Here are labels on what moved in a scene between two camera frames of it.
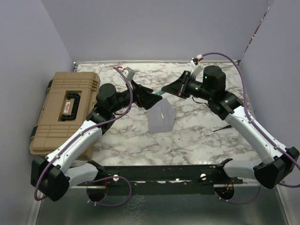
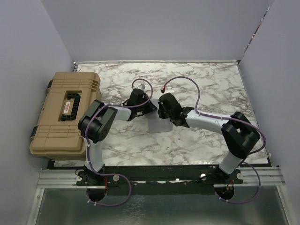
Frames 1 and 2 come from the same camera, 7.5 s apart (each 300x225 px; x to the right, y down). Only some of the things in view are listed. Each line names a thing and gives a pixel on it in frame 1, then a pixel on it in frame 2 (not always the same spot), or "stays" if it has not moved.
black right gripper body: [189, 78] -> [163, 114]
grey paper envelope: [160, 117] stays
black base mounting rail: [161, 180] stays
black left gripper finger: [148, 100] -> [134, 114]
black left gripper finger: [140, 89] -> [150, 107]
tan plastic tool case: [68, 102] stays
